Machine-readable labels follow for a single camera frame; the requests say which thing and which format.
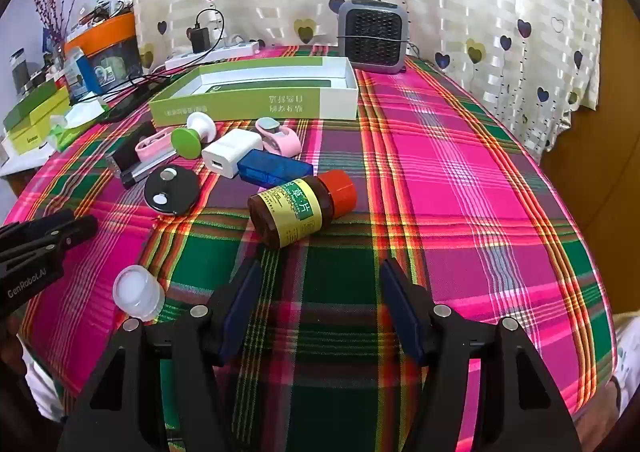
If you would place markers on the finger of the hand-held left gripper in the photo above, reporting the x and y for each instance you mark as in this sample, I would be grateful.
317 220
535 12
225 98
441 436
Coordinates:
75 232
45 224

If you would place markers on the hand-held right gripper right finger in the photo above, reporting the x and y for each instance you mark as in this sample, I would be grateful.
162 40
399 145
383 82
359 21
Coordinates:
400 312

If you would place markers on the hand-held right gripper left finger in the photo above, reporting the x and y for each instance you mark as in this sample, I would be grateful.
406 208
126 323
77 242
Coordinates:
242 307

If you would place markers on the white translucent jar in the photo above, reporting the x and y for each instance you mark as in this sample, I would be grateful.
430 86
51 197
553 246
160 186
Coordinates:
137 292

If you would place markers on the silver rectangular case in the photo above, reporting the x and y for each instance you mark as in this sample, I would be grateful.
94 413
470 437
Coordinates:
145 175

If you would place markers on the black flashlight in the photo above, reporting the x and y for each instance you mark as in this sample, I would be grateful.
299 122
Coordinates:
127 147

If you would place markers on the black round disc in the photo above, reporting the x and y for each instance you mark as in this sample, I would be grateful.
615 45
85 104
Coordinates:
175 197

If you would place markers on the brown medicine bottle red cap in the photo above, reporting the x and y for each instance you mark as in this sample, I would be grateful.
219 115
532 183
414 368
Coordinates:
295 212

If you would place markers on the blue translucent usb device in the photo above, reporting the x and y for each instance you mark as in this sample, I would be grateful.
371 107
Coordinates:
275 170

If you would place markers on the green and white spool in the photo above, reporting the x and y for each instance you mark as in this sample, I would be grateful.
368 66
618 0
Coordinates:
186 140

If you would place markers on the white usb charger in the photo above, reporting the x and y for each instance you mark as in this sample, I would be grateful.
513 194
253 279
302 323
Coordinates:
227 150

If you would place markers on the green cardboard box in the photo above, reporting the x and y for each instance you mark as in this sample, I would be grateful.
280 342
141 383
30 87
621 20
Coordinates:
280 105

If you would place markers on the yellow-green carton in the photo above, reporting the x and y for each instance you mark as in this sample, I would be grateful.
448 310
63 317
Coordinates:
37 132

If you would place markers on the green tissue pack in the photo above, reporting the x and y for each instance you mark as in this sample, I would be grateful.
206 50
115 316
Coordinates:
80 125

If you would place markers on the dark green carton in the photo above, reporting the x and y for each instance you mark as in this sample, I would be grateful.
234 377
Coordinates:
30 105

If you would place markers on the black phone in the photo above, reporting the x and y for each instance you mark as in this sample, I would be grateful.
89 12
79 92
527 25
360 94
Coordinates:
125 108

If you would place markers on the plaid tablecloth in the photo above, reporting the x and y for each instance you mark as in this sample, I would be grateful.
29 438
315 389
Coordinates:
450 182

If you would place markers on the glass jar black lid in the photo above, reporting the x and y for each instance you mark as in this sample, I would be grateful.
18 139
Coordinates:
21 72

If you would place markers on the blue carton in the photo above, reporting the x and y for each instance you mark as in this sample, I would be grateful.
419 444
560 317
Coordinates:
82 72

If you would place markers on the orange rimmed storage bin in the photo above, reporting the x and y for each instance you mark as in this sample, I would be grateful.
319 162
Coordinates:
107 32

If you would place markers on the white power strip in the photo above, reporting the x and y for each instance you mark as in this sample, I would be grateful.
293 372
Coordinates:
215 55

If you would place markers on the black power adapter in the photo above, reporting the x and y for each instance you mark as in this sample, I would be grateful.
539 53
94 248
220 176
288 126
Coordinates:
199 40

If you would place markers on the wooden cabinet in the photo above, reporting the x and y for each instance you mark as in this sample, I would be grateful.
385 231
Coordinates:
610 157

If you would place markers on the grey mini fan heater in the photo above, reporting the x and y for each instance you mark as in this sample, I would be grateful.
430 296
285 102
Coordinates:
375 37

